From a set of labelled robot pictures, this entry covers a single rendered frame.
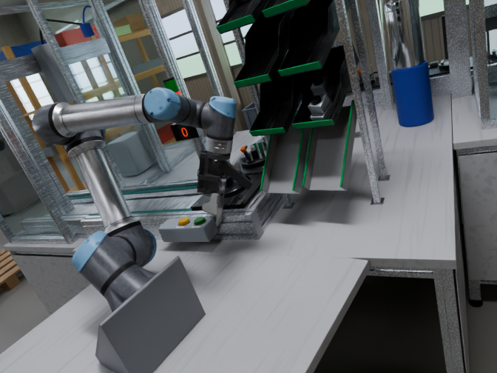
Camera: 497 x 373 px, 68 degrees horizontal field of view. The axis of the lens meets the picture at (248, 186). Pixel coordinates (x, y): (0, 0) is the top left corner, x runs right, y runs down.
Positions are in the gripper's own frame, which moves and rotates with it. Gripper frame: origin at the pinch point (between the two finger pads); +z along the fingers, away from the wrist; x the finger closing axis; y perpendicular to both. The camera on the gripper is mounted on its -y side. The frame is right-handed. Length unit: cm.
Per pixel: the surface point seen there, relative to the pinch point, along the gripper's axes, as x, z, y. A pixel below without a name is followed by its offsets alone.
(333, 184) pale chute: 0.5, -13.7, -33.9
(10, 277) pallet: -217, 175, 171
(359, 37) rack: -18, -57, -39
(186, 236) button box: -13.7, 14.5, 9.2
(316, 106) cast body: 1.5, -36.1, -23.6
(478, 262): -29, 26, -120
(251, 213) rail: -7.6, 1.4, -11.2
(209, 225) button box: -11.8, 8.8, 1.8
